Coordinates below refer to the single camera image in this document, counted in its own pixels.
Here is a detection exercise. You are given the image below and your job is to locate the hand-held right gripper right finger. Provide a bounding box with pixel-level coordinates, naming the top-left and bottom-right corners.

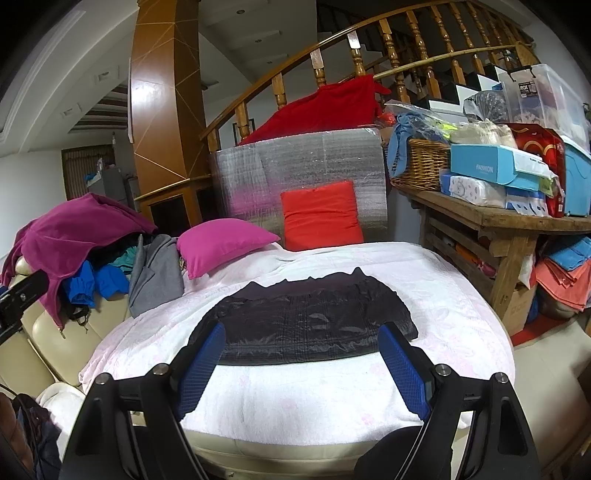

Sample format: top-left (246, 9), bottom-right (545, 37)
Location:
top-left (378, 322), bottom-right (541, 480)

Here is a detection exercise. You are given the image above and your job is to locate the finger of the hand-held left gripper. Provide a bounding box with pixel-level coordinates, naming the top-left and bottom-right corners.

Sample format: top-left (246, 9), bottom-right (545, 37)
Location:
top-left (0, 270), bottom-right (49, 344)

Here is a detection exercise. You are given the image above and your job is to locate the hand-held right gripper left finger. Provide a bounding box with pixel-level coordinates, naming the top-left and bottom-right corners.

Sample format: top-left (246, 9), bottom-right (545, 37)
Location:
top-left (60, 320), bottom-right (227, 480)

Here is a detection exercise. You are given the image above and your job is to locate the dark navy puffer jacket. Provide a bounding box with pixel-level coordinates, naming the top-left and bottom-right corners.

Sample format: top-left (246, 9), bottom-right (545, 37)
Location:
top-left (187, 267), bottom-right (419, 367)

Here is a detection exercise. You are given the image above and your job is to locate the cream leather sofa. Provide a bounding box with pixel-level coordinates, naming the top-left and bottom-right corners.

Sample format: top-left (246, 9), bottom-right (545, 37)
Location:
top-left (0, 233), bottom-right (384, 480)

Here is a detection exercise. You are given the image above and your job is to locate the magenta velvet garment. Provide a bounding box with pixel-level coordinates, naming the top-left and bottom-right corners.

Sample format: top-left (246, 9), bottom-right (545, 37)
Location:
top-left (0, 193), bottom-right (160, 329)

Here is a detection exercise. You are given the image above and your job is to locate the bright blue garment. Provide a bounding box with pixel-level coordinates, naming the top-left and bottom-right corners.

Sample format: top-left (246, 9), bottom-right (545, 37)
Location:
top-left (62, 261), bottom-right (130, 309)

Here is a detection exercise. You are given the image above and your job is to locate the black garment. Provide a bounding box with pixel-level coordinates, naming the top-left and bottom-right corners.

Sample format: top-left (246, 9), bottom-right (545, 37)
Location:
top-left (90, 233), bottom-right (141, 268)

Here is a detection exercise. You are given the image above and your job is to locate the white pink blanket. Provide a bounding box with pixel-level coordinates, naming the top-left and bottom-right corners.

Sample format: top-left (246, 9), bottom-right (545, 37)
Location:
top-left (78, 240), bottom-right (515, 437)

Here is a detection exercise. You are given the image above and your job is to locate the grey garment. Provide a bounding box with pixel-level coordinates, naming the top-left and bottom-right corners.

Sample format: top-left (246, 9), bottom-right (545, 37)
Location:
top-left (128, 234), bottom-right (185, 318)

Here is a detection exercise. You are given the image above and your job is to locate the teal garment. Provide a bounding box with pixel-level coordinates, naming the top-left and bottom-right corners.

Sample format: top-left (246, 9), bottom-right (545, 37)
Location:
top-left (111, 244), bottom-right (139, 271)

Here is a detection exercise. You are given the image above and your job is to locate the magenta pillow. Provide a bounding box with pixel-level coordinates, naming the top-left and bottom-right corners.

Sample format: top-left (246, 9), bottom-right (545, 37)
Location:
top-left (176, 218), bottom-right (281, 280)

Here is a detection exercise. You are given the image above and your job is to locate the brown cardboard box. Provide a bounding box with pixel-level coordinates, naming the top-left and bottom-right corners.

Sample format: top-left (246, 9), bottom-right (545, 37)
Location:
top-left (501, 281), bottom-right (539, 337)

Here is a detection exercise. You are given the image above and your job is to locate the dark wooden door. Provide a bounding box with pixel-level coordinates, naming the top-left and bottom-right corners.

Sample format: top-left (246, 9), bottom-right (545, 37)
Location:
top-left (61, 144), bottom-right (116, 201)

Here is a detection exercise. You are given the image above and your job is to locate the red floor mat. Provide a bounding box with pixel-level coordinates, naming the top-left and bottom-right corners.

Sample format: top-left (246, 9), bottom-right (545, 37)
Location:
top-left (512, 314), bottom-right (571, 348)

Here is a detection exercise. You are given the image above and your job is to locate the grey cabinet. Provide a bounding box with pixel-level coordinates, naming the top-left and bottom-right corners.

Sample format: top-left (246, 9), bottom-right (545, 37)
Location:
top-left (88, 166), bottom-right (139, 206)

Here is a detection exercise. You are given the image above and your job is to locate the red pillow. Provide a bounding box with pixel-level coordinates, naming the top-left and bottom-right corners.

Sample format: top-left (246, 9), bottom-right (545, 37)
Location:
top-left (280, 181), bottom-right (365, 251)

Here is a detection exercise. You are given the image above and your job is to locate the stack of coral towels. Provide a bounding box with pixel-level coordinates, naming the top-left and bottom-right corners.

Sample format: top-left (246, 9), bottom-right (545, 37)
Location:
top-left (530, 256), bottom-right (591, 317)

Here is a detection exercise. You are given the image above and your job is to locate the wooden side table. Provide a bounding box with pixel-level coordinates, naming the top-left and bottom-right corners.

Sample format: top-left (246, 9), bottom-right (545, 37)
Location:
top-left (392, 178), bottom-right (591, 335)

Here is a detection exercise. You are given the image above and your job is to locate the white patterned tissue pack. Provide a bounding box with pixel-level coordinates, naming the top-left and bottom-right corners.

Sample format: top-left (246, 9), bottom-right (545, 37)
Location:
top-left (438, 173), bottom-right (509, 208)

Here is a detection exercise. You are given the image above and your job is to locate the blue towel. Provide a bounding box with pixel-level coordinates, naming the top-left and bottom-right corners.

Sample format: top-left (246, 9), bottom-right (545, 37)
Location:
top-left (545, 235), bottom-right (591, 273)

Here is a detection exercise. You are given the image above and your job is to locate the wicker basket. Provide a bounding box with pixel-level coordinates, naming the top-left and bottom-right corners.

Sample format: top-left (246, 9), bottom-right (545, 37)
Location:
top-left (390, 138), bottom-right (453, 192)

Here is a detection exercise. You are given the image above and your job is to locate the blue white packet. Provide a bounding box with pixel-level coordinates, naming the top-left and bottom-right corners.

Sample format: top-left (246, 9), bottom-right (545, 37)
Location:
top-left (505, 185), bottom-right (552, 217)

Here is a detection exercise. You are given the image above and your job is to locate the light blue cardboard box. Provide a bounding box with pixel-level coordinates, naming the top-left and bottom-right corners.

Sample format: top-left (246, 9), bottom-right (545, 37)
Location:
top-left (450, 144), bottom-right (555, 192)

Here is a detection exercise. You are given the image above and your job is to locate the blue cloth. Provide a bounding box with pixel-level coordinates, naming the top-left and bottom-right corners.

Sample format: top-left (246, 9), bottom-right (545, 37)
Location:
top-left (387, 113), bottom-right (444, 178)

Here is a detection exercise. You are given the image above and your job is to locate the silver foil insulation panel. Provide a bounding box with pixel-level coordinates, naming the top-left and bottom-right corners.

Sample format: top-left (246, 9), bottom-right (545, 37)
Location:
top-left (210, 127), bottom-right (387, 247)

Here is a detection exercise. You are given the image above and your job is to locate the wooden column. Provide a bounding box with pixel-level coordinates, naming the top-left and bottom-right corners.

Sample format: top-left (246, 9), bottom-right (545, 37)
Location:
top-left (128, 0), bottom-right (218, 222)

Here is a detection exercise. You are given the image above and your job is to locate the yellow green cloth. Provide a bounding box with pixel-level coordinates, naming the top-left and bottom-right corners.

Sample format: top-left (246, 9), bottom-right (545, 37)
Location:
top-left (427, 121), bottom-right (460, 139)

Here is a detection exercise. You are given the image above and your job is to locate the blue plastic crate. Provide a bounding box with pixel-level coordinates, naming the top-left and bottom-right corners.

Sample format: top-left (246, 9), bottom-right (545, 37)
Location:
top-left (561, 138), bottom-right (591, 217)

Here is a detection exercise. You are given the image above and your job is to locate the red gift bag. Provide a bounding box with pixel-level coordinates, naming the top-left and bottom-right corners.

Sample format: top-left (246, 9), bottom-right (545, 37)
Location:
top-left (508, 122), bottom-right (568, 219)

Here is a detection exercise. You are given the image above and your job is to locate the red cloth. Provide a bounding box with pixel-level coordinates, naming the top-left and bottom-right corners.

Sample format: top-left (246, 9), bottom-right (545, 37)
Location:
top-left (238, 75), bottom-right (393, 146)

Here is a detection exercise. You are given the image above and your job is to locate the black white patterned bag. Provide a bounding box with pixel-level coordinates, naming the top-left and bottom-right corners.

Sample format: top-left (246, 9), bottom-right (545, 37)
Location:
top-left (463, 90), bottom-right (509, 123)

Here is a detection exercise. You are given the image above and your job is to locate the clear plastic storage box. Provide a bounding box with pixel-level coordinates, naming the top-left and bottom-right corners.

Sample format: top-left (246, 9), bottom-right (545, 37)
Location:
top-left (501, 64), bottom-right (589, 139)

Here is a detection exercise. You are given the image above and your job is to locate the wooden stair railing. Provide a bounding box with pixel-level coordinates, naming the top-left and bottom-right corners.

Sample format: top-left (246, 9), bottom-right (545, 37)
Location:
top-left (198, 0), bottom-right (541, 153)

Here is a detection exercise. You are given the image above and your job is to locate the black strap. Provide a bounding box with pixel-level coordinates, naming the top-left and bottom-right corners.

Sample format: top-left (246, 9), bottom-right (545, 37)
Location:
top-left (65, 305), bottom-right (90, 340)

